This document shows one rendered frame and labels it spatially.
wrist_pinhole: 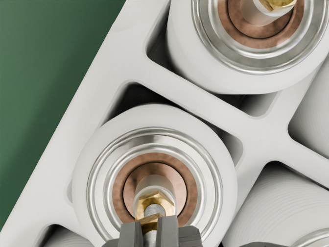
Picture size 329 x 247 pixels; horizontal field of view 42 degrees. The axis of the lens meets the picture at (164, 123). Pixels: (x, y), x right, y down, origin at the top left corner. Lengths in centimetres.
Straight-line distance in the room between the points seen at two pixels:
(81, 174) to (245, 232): 12
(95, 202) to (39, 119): 27
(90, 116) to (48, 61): 20
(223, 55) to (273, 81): 3
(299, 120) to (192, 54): 14
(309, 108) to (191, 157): 12
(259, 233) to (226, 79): 10
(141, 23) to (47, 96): 22
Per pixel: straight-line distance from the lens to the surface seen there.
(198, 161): 24
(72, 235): 36
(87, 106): 31
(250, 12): 23
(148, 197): 20
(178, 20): 24
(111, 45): 31
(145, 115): 24
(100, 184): 24
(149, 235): 16
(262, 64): 24
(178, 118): 24
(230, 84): 24
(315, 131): 33
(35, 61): 51
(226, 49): 24
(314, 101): 32
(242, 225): 31
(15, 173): 52
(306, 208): 27
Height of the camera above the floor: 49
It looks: 86 degrees down
